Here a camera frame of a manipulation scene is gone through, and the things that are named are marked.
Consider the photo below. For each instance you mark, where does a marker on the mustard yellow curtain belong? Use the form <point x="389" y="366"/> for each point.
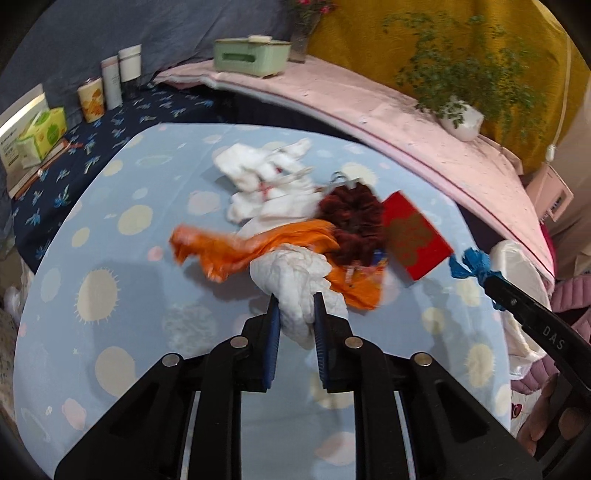
<point x="369" y="37"/>

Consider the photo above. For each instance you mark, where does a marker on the blue plastic scrap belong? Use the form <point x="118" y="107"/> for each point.
<point x="466" y="265"/>

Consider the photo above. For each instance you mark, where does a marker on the mauve puffer jacket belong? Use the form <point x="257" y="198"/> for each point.
<point x="572" y="295"/>

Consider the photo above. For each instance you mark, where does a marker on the thin book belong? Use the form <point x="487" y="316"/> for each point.
<point x="41" y="168"/>

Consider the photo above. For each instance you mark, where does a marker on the green plant in white pot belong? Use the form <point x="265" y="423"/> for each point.
<point x="461" y="120"/>

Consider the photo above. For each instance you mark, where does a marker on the bin with white plastic liner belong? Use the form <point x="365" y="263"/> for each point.
<point x="512" y="258"/>

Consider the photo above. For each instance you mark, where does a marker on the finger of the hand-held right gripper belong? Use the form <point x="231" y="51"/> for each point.
<point x="540" y="325"/>

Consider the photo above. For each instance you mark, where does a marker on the white cardboard box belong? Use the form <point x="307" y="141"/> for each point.
<point x="11" y="120"/>

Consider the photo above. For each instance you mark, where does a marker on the yellow printed canister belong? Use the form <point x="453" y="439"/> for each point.
<point x="91" y="101"/>

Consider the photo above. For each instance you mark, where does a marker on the light green tissue box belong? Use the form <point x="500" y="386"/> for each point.
<point x="251" y="57"/>

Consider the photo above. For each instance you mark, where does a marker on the green tissue pack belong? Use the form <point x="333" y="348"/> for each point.
<point x="44" y="134"/>

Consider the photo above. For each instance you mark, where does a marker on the glass vase with pink flowers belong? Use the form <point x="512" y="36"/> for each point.
<point x="300" y="46"/>

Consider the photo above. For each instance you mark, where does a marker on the red envelope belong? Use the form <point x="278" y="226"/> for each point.
<point x="415" y="235"/>

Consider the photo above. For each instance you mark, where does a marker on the orange plastic bag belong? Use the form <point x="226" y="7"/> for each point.
<point x="217" y="249"/>

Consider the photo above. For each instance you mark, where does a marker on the pink cloth with red stripe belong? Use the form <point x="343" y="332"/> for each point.
<point x="351" y="101"/>

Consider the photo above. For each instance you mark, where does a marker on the white tissue with red marks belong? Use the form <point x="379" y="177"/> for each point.
<point x="249" y="166"/>

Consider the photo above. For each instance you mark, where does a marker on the white canister with dark base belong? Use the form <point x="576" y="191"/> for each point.
<point x="130" y="62"/>

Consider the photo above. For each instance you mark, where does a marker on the navy printed cloth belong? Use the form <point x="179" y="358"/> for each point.
<point x="138" y="115"/>

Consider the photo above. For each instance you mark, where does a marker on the light blue dotted tablecloth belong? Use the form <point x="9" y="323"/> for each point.
<point x="138" y="286"/>

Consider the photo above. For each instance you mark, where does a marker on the pale pink white canister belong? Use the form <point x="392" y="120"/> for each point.
<point x="111" y="83"/>

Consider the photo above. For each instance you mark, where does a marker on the plain white tissue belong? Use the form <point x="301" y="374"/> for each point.
<point x="295" y="277"/>

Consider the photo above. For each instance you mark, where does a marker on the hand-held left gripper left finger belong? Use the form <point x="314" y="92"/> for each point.
<point x="273" y="344"/>

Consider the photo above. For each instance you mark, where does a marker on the blue-grey cloth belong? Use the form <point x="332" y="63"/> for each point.
<point x="161" y="27"/>

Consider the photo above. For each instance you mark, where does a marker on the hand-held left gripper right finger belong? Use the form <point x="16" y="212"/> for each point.
<point x="321" y="344"/>

